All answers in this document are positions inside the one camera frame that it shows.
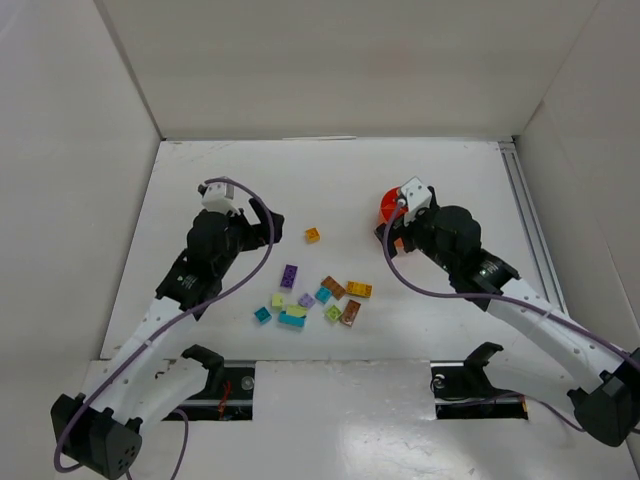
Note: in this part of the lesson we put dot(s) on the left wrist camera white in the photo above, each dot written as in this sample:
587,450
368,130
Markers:
217,197

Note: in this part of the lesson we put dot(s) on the small orange lego brick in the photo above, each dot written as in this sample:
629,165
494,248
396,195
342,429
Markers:
312,235

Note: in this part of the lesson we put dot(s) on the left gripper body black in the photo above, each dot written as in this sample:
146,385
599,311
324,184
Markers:
255,230

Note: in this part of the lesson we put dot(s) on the lime green lego brick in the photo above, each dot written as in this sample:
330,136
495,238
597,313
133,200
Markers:
333,313

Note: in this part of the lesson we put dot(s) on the yellow orange long lego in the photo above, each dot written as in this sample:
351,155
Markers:
359,289

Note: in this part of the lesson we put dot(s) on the pale yellow long lego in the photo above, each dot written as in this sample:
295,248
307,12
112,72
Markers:
297,311

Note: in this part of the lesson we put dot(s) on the pale yellow small lego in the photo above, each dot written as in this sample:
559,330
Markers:
277,301

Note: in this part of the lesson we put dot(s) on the teal long lego brick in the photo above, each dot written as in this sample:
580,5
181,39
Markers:
290,321

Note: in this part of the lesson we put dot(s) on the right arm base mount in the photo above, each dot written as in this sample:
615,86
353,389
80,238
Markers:
462,390

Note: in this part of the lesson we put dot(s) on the aluminium rail right side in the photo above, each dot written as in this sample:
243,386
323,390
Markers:
545,270

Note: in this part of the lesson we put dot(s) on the light purple lego brick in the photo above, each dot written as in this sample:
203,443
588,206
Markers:
307,301

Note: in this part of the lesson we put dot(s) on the teal small lego left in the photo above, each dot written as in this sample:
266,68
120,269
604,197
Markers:
262,315

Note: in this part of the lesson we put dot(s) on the teal small lego middle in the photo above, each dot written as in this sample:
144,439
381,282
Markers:
323,295

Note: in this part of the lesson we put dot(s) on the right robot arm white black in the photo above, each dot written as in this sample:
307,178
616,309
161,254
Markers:
602,393

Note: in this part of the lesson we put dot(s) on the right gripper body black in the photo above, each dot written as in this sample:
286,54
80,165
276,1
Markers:
401,239

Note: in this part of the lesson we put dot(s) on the orange round divided container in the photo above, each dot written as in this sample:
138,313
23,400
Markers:
387,206

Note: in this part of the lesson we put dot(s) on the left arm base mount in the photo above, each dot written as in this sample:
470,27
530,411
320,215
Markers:
228,392

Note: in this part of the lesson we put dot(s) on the brown lego brick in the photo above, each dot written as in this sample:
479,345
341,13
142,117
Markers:
350,313
336,289

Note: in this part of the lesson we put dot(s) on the dark purple lego brick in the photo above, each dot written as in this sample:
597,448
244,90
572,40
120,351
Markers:
289,276

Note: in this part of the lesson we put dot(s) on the teal small lego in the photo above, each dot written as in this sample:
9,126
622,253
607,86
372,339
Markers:
262,315
323,295

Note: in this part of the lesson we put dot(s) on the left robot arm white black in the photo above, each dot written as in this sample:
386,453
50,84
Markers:
102,429

